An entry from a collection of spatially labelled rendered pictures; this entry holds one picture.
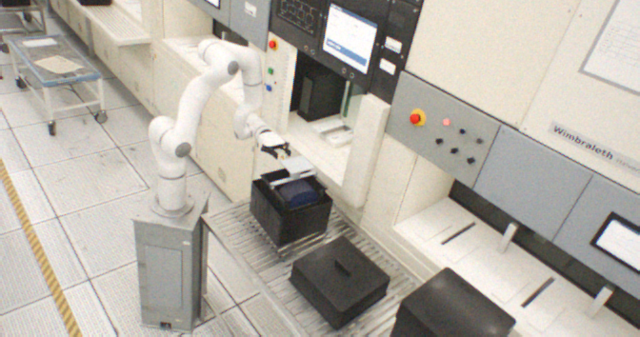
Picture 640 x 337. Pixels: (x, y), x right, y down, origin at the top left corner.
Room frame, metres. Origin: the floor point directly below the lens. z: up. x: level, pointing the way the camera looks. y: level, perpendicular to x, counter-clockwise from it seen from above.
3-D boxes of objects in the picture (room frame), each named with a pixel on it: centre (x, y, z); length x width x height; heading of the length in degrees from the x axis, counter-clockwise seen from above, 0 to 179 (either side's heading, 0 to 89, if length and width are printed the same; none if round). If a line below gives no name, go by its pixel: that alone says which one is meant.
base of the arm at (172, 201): (1.57, 0.60, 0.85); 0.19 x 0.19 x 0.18
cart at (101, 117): (3.39, 2.26, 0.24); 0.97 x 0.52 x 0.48; 48
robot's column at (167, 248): (1.57, 0.60, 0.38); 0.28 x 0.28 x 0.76; 1
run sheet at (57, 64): (3.25, 2.15, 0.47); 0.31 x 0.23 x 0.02; 67
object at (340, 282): (1.26, -0.19, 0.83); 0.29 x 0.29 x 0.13; 47
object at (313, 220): (1.61, 0.07, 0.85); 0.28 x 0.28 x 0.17; 40
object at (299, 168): (1.61, 0.07, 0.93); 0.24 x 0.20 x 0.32; 130
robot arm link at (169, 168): (1.59, 0.63, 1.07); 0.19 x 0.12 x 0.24; 47
